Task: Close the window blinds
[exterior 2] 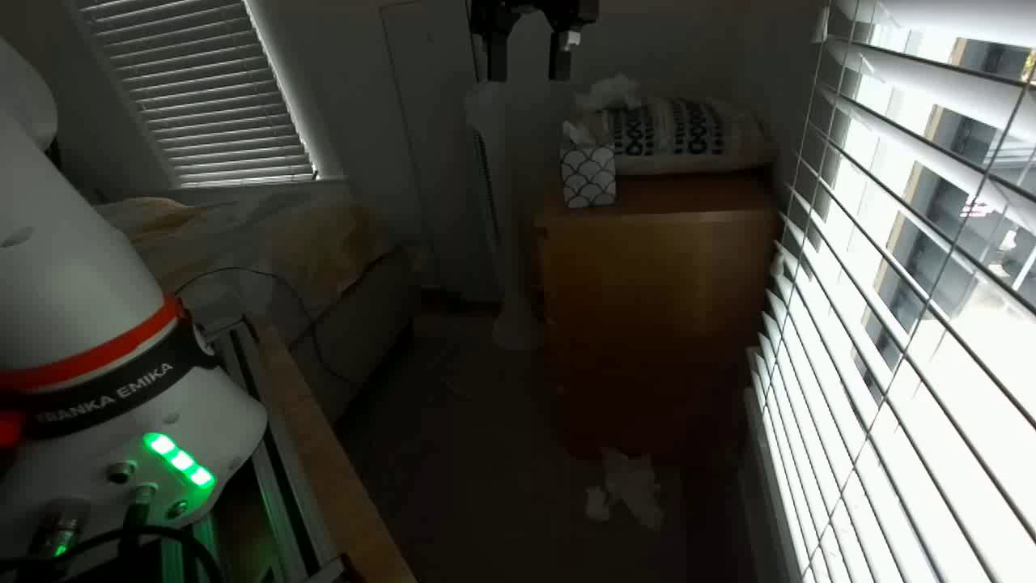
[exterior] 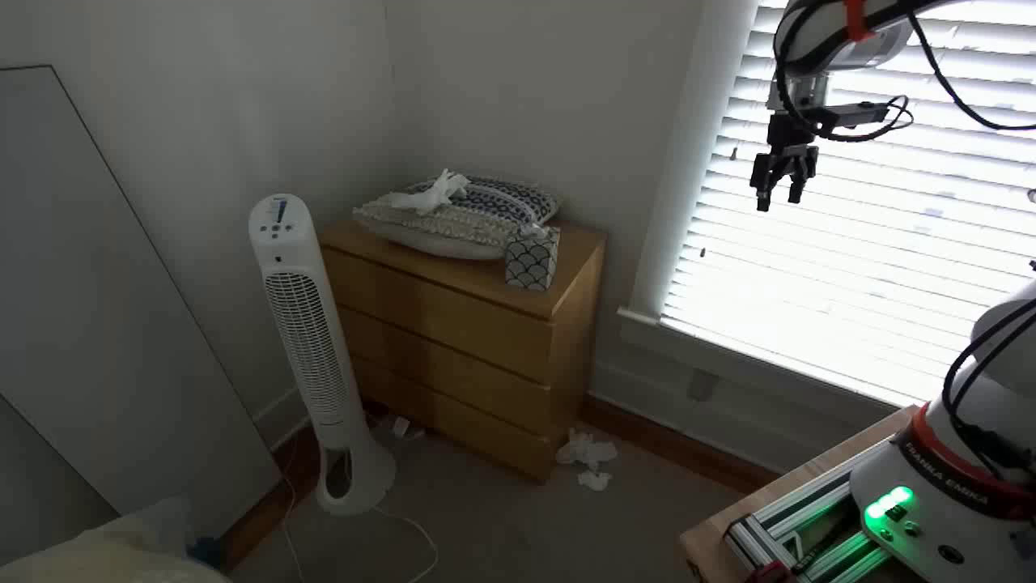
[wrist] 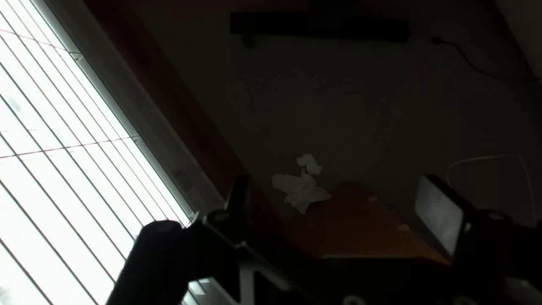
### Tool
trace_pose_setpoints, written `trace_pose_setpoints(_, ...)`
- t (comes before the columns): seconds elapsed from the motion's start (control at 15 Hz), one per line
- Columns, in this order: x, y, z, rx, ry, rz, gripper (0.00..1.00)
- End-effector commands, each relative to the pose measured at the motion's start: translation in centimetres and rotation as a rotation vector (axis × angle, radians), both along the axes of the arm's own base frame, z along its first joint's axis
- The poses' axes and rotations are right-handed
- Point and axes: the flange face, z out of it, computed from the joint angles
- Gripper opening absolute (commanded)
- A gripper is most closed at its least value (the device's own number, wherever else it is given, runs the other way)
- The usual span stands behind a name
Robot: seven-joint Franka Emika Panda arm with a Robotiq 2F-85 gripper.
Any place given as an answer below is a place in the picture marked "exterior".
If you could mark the large white window blinds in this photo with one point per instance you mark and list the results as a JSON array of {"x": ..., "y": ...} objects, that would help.
[{"x": 883, "y": 271}]

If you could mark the large white leaning board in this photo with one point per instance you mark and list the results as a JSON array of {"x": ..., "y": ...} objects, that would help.
[{"x": 108, "y": 326}]

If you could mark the aluminium rail frame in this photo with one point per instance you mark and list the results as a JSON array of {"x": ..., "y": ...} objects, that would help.
[{"x": 803, "y": 530}]

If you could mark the diamond pattern tissue box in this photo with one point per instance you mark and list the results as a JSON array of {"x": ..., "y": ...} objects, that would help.
[{"x": 528, "y": 262}]

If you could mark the bed with yellowish blanket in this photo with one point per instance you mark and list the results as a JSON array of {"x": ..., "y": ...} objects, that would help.
[{"x": 97, "y": 556}]

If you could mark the white tower fan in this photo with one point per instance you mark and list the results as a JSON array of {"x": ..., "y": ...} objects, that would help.
[{"x": 308, "y": 326}]

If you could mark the wooden chest of drawers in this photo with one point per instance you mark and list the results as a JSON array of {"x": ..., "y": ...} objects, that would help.
[{"x": 463, "y": 334}]

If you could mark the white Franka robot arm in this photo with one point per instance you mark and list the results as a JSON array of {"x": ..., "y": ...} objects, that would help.
[{"x": 971, "y": 486}]

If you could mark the crumpled white tissues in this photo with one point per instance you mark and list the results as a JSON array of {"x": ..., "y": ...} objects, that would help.
[{"x": 586, "y": 452}]

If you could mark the patterned white pillow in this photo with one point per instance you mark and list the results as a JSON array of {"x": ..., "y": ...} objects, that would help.
[{"x": 463, "y": 229}]

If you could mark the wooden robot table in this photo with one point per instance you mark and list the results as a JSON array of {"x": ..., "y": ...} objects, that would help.
[{"x": 715, "y": 530}]

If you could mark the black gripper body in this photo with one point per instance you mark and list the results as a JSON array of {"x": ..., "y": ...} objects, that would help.
[{"x": 791, "y": 144}]

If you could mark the white crumpled cloth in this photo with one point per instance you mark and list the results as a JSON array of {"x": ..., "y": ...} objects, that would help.
[{"x": 428, "y": 191}]

